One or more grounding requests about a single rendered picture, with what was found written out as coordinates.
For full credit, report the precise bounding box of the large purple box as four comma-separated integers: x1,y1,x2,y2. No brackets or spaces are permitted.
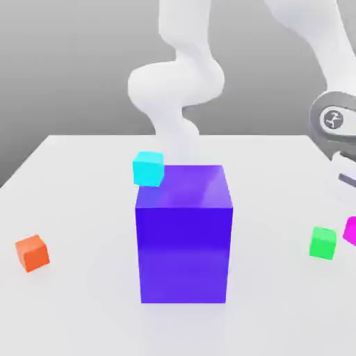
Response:
135,164,234,305

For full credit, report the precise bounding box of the small magenta cube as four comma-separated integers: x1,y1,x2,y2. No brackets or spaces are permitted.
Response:
342,216,356,247

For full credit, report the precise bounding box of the small cyan cube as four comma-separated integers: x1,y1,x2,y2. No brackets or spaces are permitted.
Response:
132,151,165,188

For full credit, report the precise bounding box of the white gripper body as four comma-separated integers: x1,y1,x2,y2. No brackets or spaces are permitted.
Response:
325,152,356,207

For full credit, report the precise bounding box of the small orange cube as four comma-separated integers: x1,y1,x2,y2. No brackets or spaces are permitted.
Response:
15,234,51,273

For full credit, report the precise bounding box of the small green cube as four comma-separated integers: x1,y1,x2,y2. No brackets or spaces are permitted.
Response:
309,226,337,261

